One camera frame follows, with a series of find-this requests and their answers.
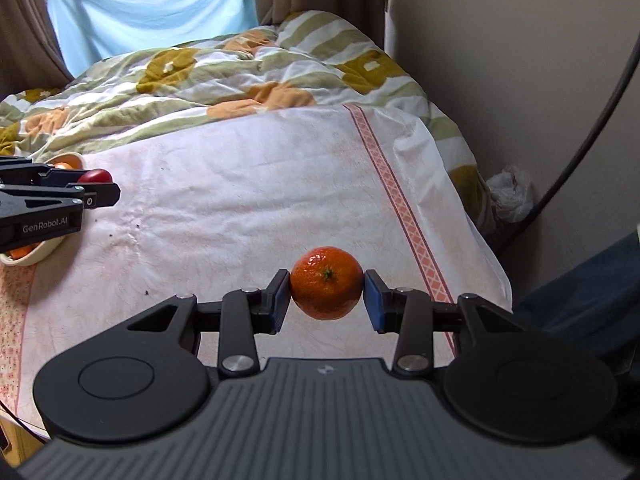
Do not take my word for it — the dark blue cloth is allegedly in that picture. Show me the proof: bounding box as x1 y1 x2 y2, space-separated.
512 232 640 376

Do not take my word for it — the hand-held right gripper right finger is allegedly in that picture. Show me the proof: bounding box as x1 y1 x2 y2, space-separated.
363 269 517 377

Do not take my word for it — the small mandarin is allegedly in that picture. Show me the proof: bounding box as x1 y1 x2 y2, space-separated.
290 246 364 321

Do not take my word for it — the black cable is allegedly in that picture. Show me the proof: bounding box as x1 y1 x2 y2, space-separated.
492 35 640 256

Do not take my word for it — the white cloth with orange band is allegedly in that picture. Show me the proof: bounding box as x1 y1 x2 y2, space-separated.
0 102 513 431

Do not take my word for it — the white plastic bag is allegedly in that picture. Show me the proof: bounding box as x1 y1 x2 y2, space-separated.
485 164 535 223

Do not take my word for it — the light blue window cloth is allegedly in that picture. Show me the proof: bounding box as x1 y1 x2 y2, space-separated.
45 0 261 81

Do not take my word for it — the cream ceramic bowl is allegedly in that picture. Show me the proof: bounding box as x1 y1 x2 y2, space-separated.
0 152 84 267

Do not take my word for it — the floral striped quilt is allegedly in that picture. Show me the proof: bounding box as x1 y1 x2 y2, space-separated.
0 10 501 241

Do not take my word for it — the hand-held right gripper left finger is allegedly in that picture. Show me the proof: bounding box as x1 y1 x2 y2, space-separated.
127 269 292 377

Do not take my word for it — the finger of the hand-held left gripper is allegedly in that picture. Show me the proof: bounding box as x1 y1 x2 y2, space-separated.
0 157 87 187
0 183 121 212

